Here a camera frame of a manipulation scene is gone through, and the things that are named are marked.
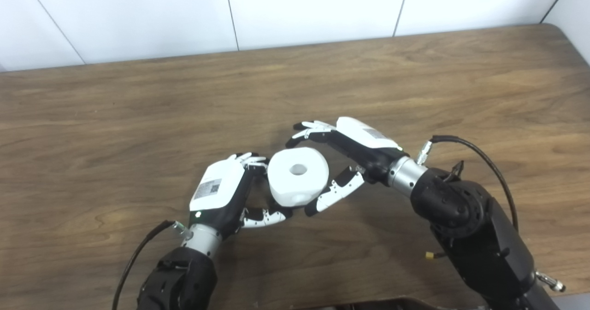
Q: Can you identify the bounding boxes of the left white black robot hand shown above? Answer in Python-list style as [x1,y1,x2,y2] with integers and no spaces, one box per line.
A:
[189,152,293,239]

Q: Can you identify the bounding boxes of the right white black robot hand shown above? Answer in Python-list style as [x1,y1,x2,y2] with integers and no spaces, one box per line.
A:
[285,117,408,217]

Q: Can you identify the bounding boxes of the round white piece with holes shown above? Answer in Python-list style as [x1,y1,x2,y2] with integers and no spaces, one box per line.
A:
[267,147,330,208]

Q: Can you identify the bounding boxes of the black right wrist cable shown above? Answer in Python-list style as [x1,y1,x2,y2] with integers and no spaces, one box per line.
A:
[416,135,566,293]

